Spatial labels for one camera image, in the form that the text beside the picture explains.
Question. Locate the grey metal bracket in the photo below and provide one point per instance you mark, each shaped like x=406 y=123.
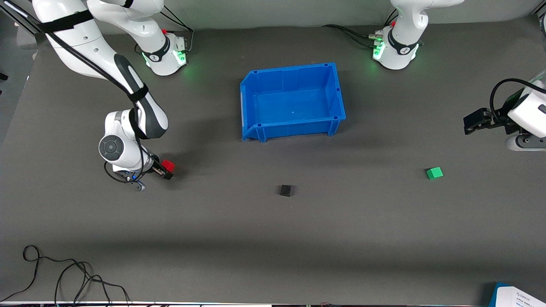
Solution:
x=25 y=39

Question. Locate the small green cube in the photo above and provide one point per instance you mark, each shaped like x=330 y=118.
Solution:
x=434 y=172

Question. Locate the blue plastic storage bin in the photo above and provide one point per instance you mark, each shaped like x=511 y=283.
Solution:
x=294 y=102

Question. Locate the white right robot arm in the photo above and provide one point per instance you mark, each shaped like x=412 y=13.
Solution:
x=76 y=47

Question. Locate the aluminium frame rail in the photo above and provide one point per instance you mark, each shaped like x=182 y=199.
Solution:
x=21 y=19

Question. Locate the blue white paper box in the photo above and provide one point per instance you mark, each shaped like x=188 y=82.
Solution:
x=524 y=297

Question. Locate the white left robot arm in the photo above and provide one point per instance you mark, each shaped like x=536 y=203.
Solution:
x=401 y=51

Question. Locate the small red cube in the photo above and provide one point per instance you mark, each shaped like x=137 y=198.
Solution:
x=168 y=165

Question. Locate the dark grey table mat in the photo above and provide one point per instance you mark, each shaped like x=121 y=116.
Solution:
x=256 y=234

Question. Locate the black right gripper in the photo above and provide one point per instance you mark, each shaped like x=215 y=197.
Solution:
x=156 y=166

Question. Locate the small black cube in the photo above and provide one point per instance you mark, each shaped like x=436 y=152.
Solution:
x=286 y=190

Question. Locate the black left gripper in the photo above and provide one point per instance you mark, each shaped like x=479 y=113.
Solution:
x=501 y=120

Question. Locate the blue box under paper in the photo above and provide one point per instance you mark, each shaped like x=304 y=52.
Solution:
x=495 y=294

